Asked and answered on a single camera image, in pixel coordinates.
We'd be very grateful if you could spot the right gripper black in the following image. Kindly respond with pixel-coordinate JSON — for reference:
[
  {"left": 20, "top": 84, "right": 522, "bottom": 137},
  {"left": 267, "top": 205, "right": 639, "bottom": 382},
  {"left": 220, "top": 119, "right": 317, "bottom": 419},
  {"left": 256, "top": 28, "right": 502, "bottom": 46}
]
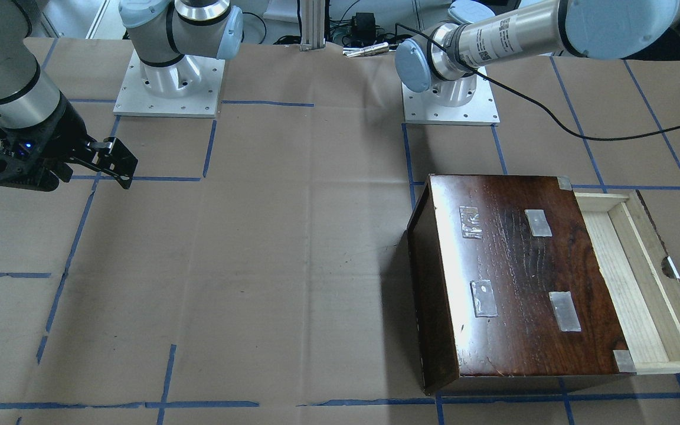
[{"left": 0, "top": 95, "right": 138, "bottom": 192}]

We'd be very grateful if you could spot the light wooden drawer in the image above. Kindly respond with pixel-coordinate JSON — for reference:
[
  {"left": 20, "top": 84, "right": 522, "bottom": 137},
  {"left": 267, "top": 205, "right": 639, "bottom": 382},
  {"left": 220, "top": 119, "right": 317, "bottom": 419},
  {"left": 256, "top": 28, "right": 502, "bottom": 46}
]
[{"left": 576, "top": 192, "right": 680, "bottom": 375}]

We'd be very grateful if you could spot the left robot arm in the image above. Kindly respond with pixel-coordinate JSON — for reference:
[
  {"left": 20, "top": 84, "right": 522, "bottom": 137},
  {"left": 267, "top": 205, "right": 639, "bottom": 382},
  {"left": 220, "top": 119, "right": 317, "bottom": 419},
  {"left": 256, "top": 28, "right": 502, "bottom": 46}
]
[{"left": 395, "top": 1, "right": 680, "bottom": 123}]

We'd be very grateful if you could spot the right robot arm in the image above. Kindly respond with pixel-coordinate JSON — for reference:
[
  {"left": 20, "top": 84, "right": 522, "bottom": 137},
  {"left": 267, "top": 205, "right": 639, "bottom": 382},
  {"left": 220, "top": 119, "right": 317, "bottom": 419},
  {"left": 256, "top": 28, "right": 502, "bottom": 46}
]
[{"left": 0, "top": 1, "right": 243, "bottom": 192}]

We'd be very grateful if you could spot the dark wooden drawer cabinet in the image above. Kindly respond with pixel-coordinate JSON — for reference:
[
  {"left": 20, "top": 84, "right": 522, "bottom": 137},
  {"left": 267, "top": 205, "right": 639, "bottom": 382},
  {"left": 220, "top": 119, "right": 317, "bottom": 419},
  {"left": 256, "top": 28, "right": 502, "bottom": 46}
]
[{"left": 406, "top": 175, "right": 629, "bottom": 395}]

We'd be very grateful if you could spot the brown paper table cover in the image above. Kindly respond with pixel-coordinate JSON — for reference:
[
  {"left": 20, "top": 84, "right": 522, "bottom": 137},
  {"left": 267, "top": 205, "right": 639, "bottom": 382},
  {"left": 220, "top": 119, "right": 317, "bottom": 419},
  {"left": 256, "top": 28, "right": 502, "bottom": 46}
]
[{"left": 0, "top": 38, "right": 680, "bottom": 424}]

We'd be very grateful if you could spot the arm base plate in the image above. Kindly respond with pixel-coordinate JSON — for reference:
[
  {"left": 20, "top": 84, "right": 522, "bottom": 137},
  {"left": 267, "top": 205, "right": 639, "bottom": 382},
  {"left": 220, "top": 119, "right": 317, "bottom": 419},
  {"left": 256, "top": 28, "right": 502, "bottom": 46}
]
[
  {"left": 113, "top": 52, "right": 226, "bottom": 119},
  {"left": 402, "top": 76, "right": 500, "bottom": 126}
]

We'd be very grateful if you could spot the aluminium frame post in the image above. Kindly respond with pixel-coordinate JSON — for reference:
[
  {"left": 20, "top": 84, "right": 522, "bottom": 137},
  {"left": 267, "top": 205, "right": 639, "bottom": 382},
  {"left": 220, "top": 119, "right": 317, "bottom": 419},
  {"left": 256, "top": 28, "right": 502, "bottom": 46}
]
[{"left": 296, "top": 0, "right": 329, "bottom": 51}]

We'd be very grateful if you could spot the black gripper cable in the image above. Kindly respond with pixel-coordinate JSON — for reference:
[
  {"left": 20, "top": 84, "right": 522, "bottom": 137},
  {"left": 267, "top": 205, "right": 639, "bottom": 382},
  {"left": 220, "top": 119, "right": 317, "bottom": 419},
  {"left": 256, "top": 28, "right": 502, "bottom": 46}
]
[{"left": 396, "top": 24, "right": 680, "bottom": 142}]

